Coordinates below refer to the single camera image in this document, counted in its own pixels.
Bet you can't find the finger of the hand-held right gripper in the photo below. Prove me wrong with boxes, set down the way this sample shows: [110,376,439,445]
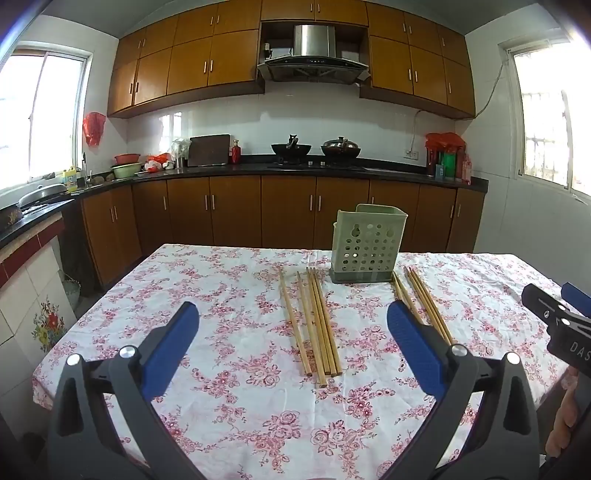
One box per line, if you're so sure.
[523,283,573,329]
[560,282,591,319]

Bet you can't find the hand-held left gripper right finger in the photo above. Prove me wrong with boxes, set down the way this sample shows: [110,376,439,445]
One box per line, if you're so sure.
[387,300,541,480]

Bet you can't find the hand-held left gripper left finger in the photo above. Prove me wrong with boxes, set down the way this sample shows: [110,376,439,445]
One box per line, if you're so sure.
[46,301,218,480]

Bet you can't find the pale green perforated chopstick holder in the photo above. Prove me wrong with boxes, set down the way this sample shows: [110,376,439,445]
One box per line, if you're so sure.
[329,203,409,284]

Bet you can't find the person's right hand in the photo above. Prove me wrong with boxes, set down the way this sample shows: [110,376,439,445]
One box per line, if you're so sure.
[545,368,581,457]

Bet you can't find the red floral white tablecloth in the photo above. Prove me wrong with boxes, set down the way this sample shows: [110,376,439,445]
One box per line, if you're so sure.
[31,243,578,480]

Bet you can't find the wooden base cabinets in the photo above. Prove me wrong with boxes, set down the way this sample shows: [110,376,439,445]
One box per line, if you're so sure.
[81,174,485,289]

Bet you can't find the window with metal grille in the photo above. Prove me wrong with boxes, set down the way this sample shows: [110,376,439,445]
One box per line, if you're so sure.
[499,34,591,206]

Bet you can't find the green basin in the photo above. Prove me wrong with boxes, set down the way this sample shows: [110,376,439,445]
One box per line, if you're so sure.
[110,162,143,180]

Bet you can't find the black kitchen countertop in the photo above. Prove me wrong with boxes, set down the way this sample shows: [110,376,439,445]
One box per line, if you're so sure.
[0,154,489,250]

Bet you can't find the clear bag over utensil jar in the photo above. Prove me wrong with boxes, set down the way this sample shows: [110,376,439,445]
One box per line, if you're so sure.
[172,137,191,168]

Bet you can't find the grey pan with lid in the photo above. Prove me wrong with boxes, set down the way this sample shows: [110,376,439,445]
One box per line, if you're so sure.
[17,183,70,208]

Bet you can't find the dark cutting board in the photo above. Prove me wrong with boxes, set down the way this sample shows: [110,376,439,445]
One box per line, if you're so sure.
[187,134,231,167]

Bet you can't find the gas stove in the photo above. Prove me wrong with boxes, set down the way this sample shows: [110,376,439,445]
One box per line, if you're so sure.
[267,159,368,172]

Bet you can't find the wok with lid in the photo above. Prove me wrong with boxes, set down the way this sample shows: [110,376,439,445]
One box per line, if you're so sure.
[320,137,362,160]

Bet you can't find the black wok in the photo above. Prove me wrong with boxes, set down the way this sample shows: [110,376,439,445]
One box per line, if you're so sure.
[270,135,313,163]

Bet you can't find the hanging red plastic bag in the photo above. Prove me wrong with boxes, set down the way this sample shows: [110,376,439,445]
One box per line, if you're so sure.
[83,112,106,147]

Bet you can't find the window with sliding pane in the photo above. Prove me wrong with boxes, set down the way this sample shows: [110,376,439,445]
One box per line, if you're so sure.
[0,44,90,195]

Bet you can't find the steel range hood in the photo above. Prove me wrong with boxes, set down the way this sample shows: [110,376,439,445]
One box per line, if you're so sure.
[257,24,371,85]

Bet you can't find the thin wall cable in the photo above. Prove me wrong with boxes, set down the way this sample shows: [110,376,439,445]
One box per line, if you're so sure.
[412,46,513,153]

